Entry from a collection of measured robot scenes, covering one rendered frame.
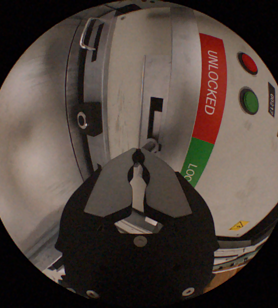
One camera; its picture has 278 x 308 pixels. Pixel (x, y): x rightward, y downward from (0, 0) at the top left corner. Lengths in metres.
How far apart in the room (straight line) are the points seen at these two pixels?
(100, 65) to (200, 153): 0.21
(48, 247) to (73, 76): 0.46
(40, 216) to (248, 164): 0.43
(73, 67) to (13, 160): 0.21
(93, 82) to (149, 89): 0.11
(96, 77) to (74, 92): 0.07
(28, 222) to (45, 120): 0.25
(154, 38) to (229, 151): 0.19
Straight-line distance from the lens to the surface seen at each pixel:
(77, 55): 0.27
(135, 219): 0.33
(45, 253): 0.43
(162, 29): 0.19
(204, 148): 0.15
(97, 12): 0.31
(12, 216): 0.32
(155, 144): 0.16
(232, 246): 0.51
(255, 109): 0.16
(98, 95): 0.20
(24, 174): 0.25
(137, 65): 0.17
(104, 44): 0.22
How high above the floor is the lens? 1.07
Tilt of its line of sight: 22 degrees down
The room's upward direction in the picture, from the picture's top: 109 degrees clockwise
